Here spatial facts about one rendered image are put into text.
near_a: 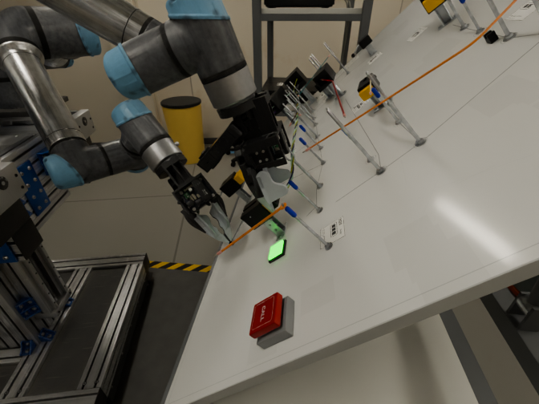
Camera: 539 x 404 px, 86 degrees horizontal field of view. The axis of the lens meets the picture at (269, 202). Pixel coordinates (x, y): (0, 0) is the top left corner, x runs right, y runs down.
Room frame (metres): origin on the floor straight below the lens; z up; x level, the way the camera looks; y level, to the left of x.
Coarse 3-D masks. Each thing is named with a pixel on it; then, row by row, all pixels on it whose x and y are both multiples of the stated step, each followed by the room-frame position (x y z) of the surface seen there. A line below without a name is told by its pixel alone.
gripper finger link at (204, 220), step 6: (198, 216) 0.49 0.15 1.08; (204, 216) 0.51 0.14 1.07; (198, 222) 0.50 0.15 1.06; (204, 222) 0.49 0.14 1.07; (210, 222) 0.51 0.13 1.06; (204, 228) 0.49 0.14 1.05; (210, 228) 0.46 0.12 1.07; (216, 228) 0.50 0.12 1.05; (210, 234) 0.49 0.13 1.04; (216, 234) 0.48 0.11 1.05; (222, 234) 0.49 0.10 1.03; (222, 240) 0.48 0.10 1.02; (228, 240) 0.49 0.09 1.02
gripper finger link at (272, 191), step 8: (256, 176) 0.44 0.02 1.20; (264, 176) 0.45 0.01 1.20; (264, 184) 0.45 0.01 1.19; (272, 184) 0.44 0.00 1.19; (280, 184) 0.44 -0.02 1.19; (264, 192) 0.44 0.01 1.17; (272, 192) 0.44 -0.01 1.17; (280, 192) 0.44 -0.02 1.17; (264, 200) 0.44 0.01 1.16; (272, 200) 0.44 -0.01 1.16; (272, 208) 0.45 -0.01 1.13
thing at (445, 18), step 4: (420, 0) 0.81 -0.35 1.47; (444, 0) 0.79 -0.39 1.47; (440, 4) 0.79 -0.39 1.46; (424, 8) 0.81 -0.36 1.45; (436, 8) 0.83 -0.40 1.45; (440, 8) 0.83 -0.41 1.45; (444, 8) 0.81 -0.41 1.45; (436, 12) 0.82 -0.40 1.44; (440, 12) 0.83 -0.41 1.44; (444, 12) 0.83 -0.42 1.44; (448, 12) 0.82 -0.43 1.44; (440, 16) 0.83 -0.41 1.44; (444, 16) 0.83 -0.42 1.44; (448, 16) 0.82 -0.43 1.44; (452, 16) 0.82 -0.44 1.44; (440, 20) 0.81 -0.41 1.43; (444, 20) 0.83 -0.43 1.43; (448, 20) 0.82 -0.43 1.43; (452, 20) 0.80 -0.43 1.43; (444, 24) 0.81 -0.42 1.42; (440, 28) 0.81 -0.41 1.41
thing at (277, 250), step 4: (280, 240) 0.43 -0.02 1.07; (284, 240) 0.43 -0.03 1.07; (276, 244) 0.43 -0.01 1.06; (280, 244) 0.42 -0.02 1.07; (284, 244) 0.42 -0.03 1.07; (272, 248) 0.42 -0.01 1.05; (276, 248) 0.41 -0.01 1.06; (280, 248) 0.41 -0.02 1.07; (284, 248) 0.41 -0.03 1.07; (272, 252) 0.41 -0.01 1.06; (276, 252) 0.40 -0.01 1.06; (280, 252) 0.40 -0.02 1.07; (284, 252) 0.40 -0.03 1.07; (272, 256) 0.40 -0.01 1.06; (276, 256) 0.40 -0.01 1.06; (280, 256) 0.40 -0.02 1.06; (272, 260) 0.40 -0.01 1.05
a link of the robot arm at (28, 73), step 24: (0, 24) 0.75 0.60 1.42; (24, 24) 0.78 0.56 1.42; (0, 48) 0.71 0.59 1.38; (24, 48) 0.74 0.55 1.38; (24, 72) 0.68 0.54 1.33; (24, 96) 0.64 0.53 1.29; (48, 96) 0.65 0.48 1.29; (48, 120) 0.60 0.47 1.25; (72, 120) 0.64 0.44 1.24; (48, 144) 0.57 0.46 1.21; (72, 144) 0.57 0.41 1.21; (96, 144) 0.60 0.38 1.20; (48, 168) 0.51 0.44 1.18; (72, 168) 0.53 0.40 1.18; (96, 168) 0.56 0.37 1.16
